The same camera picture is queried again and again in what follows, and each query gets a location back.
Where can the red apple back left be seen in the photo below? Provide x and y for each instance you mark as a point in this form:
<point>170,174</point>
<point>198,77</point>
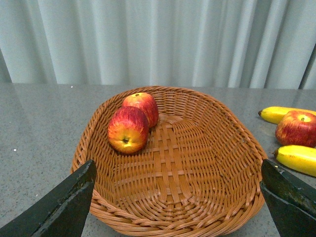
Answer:
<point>146,103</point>

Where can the red apple front left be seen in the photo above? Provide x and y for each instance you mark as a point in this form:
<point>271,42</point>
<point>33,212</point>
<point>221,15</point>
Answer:
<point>128,130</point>

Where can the brown wicker basket left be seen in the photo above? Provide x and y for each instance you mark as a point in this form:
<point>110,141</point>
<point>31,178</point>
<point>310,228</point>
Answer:
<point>198,176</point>

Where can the red apple with stem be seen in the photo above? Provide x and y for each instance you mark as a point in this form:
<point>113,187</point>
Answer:
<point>297,128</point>

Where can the white pleated curtain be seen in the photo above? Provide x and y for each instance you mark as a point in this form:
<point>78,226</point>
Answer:
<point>218,43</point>

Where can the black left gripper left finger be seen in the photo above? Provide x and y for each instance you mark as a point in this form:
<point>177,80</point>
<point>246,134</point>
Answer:
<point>60,213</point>

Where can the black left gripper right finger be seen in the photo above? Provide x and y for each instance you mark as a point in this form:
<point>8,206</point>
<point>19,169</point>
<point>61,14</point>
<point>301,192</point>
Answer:
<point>291,202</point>

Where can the yellow banana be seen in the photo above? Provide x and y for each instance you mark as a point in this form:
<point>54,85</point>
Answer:
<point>298,158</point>
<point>275,114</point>

